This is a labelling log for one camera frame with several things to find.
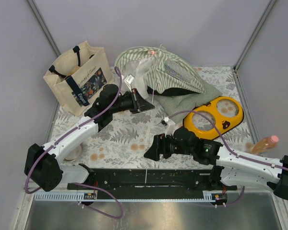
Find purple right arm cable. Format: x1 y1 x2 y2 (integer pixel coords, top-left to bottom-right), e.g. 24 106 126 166
169 110 288 208

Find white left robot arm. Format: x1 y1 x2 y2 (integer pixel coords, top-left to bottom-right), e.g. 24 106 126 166
24 84 154 192

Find pink capped drink bottle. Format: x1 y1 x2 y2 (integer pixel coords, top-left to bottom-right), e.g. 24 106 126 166
251 135 279 155

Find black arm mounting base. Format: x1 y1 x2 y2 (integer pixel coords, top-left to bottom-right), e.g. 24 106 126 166
67 168 237 200

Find green striped pet tent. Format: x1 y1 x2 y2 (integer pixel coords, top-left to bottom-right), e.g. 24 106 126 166
115 45 206 96

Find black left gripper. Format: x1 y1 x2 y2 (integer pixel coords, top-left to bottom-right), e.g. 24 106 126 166
110 88 155 114

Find beige canvas tote bag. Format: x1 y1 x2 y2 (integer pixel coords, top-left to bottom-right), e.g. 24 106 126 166
43 41 114 116

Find floral table mat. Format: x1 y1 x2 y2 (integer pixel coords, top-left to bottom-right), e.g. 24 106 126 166
48 67 253 169

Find yellow double pet bowl holder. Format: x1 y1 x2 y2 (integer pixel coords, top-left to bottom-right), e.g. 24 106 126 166
183 96 244 140

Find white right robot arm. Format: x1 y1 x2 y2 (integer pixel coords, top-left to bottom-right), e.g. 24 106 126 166
144 127 288 200

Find green checkered pet cushion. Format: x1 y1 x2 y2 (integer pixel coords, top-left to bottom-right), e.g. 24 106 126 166
154 80 222 117

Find white slotted cable duct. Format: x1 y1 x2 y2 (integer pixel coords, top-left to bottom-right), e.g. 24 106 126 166
35 187 228 203

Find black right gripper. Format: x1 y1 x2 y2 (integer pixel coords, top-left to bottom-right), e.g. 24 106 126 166
143 131 194 161

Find steel pet bowl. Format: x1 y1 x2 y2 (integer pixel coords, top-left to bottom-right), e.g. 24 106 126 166
64 144 83 161

